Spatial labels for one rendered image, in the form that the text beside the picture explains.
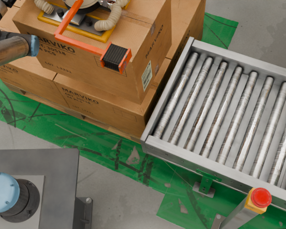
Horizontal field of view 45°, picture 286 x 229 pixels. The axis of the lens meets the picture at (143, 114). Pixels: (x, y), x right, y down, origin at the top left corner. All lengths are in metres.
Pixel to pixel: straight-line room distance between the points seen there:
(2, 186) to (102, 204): 1.06
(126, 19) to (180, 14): 0.80
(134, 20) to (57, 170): 0.76
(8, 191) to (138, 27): 0.83
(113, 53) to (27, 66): 1.08
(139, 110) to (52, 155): 0.54
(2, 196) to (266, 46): 2.18
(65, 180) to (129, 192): 0.78
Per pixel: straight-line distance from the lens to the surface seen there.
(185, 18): 2.26
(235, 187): 1.92
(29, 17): 1.67
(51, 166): 1.70
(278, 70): 2.06
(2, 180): 1.44
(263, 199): 1.31
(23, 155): 1.77
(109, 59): 1.25
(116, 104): 1.97
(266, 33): 2.95
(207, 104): 1.94
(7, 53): 1.36
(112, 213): 2.35
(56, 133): 2.60
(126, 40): 1.47
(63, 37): 1.36
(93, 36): 1.49
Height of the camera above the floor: 2.29
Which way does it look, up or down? 65 degrees down
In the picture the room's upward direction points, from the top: 12 degrees counter-clockwise
